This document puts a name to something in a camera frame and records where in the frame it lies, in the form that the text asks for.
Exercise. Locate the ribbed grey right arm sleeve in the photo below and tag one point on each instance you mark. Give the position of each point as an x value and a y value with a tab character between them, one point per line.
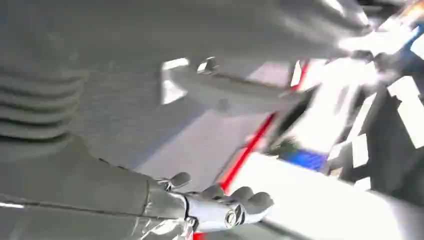
36	106

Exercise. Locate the white flat panel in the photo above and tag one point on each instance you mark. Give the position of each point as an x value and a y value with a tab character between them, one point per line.
311	205

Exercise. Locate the grey metal bar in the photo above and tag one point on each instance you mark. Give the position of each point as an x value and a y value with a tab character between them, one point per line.
238	91

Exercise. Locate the blue ribbed object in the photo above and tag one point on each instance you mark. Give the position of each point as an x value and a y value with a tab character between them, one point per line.
306	159

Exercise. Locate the red tape line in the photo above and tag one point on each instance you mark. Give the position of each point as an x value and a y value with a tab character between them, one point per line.
246	152

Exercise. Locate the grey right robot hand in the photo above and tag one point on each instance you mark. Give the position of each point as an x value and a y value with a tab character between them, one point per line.
139	36

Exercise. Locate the black frame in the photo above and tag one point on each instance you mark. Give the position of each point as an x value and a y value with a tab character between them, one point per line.
389	155

